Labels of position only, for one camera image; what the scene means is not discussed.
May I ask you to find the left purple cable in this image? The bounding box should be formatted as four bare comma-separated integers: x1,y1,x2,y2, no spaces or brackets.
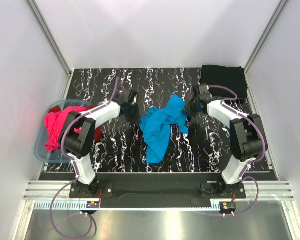
49,76,121,238

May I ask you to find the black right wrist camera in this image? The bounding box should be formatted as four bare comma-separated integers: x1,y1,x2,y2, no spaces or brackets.
196,83,211,99

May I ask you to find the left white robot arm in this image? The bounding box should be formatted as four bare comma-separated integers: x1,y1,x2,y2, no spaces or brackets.
58,89,140,198

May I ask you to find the pink t shirt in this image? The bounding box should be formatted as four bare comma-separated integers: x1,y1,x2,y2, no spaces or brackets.
43,105,94,152

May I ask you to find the aluminium rail frame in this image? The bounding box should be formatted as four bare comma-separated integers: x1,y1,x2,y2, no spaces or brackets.
23,180,294,211

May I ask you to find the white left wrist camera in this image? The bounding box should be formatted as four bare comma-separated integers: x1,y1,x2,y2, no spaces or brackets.
129,92,138,106

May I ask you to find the clear blue plastic basket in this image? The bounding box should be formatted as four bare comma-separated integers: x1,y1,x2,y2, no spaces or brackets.
34,99,92,164

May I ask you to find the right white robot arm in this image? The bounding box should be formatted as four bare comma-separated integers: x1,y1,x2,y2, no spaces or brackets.
183,83,268,197

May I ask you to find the blue t shirt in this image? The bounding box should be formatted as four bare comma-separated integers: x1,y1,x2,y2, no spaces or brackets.
139,94,189,165

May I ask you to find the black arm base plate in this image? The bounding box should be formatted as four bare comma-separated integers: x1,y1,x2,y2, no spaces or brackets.
69,172,246,200

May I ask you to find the folded black t shirt stack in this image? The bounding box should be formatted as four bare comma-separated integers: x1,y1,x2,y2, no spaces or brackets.
201,65,248,99

